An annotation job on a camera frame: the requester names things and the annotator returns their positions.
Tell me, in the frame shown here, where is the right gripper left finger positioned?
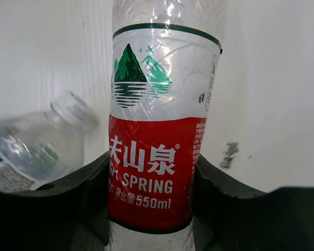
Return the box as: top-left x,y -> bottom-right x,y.
0,152 -> 109,250

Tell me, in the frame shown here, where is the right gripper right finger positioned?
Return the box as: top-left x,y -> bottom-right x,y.
193,156 -> 314,250

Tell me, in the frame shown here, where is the red label water bottle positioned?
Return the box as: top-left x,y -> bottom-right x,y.
106,1 -> 228,250

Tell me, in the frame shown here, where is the green label water bottle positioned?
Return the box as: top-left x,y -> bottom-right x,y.
0,91 -> 99,193

